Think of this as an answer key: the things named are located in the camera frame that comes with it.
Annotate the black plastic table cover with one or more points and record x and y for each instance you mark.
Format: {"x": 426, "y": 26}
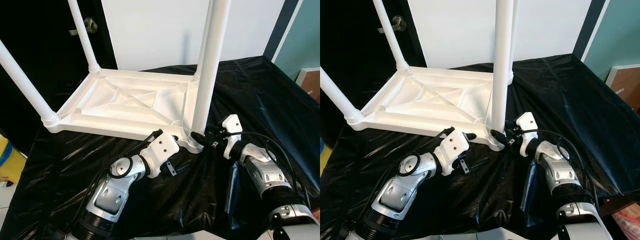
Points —
{"x": 575, "y": 110}
{"x": 270, "y": 110}

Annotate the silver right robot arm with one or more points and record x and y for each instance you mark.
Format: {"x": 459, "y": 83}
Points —
{"x": 270, "y": 180}
{"x": 565, "y": 180}

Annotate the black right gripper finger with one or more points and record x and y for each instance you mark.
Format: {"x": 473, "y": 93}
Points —
{"x": 497, "y": 135}
{"x": 198, "y": 136}

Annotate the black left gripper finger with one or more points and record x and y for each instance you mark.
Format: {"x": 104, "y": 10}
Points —
{"x": 470, "y": 136}

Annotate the brown wooden table rail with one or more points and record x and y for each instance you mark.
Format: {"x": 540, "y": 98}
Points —
{"x": 620, "y": 202}

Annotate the white plastic table top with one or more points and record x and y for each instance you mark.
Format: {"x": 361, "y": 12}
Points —
{"x": 125, "y": 107}
{"x": 430, "y": 105}

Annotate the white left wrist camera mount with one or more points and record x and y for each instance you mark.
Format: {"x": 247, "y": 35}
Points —
{"x": 162, "y": 150}
{"x": 452, "y": 147}

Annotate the brown cardboard box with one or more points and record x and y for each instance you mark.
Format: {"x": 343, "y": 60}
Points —
{"x": 625, "y": 87}
{"x": 310, "y": 85}

